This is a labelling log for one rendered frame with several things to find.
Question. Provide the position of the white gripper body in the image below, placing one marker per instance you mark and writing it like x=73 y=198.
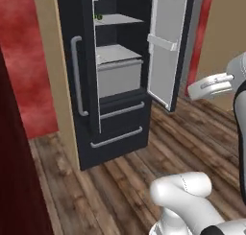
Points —
x=209 y=87

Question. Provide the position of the red pillar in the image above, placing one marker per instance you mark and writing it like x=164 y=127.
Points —
x=200 y=37

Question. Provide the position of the white fridge door bin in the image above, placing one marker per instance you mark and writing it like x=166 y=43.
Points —
x=161 y=42

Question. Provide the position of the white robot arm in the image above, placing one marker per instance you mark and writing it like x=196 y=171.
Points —
x=189 y=200

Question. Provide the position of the green vegetable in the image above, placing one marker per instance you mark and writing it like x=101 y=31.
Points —
x=98 y=17

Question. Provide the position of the open fridge door white inside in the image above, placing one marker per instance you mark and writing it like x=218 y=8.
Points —
x=166 y=69

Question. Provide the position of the tan fridge housing panel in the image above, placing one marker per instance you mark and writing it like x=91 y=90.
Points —
x=53 y=53

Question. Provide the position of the black fridge body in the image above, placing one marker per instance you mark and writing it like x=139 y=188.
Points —
x=128 y=34

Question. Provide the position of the black fridge drawer front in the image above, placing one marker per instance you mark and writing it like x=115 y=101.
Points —
x=115 y=151
x=126 y=119

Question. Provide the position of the white shelf over crisper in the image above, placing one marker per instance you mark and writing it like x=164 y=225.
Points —
x=115 y=53

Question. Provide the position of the grey crisper drawer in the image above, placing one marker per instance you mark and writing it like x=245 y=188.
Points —
x=120 y=77

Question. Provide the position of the white fridge rack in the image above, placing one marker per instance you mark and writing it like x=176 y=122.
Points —
x=117 y=19

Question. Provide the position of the dark red cabinet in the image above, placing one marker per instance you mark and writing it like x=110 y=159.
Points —
x=19 y=165

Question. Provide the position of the black closed fridge door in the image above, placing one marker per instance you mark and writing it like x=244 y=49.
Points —
x=67 y=85

